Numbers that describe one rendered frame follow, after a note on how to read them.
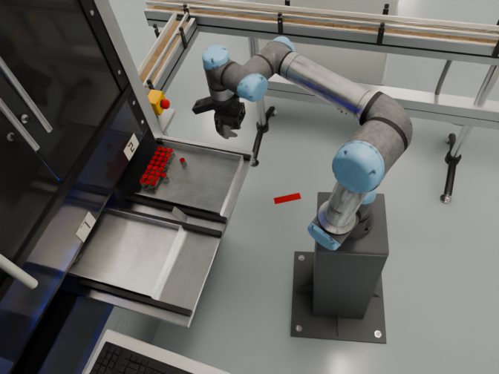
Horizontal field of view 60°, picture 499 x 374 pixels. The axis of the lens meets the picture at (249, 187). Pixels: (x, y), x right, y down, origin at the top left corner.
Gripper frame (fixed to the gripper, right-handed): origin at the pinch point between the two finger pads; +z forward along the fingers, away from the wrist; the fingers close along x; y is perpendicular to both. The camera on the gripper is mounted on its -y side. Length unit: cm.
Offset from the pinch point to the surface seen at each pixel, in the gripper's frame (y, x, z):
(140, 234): -23.7, -33.5, 21.3
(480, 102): 95, 86, 50
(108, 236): -35, -37, 21
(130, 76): -35.5, 7.6, -12.9
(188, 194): -13.2, -13.7, 21.3
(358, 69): 31, 143, 90
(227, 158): -4.2, 5.4, 21.2
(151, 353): -6, -69, 29
